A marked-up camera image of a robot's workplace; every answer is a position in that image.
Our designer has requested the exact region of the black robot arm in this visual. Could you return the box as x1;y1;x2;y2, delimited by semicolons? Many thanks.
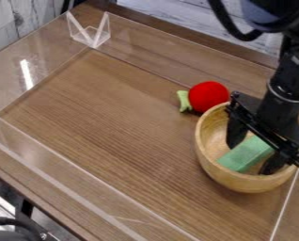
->
225;0;299;175

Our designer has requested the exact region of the black cable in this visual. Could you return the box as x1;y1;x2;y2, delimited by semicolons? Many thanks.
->
205;0;299;42

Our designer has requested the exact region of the clear acrylic tray wall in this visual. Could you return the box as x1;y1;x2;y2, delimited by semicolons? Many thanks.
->
0;118;200;241

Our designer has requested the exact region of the red plush tomato toy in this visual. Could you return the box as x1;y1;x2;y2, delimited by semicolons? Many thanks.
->
176;81;229;113

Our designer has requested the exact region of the black table leg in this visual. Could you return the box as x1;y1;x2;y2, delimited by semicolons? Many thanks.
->
18;199;33;218

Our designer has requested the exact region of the brown wooden bowl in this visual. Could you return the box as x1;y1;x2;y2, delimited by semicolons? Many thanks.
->
195;103;297;194

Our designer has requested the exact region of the black device under table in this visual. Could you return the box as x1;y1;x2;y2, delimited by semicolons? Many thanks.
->
0;217;60;241

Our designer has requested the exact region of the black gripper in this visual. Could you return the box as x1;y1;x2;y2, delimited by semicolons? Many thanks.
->
225;91;299;175

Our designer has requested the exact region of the clear acrylic corner bracket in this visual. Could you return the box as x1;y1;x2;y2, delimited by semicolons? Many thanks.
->
65;12;111;49

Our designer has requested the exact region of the green rectangular block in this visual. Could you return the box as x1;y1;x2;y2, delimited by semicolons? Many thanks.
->
217;136;273;173

